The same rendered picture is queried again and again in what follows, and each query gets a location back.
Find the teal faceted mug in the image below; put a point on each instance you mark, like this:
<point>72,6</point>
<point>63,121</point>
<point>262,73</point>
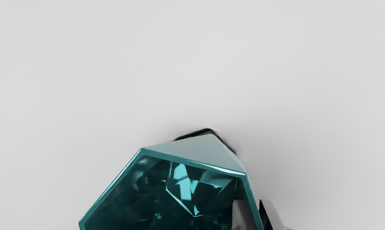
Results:
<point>141,198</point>

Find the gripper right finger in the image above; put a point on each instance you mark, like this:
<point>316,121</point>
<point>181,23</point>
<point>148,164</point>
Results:
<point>274,220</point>

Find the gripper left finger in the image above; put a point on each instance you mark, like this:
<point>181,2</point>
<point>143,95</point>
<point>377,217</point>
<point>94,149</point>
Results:
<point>242,217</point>

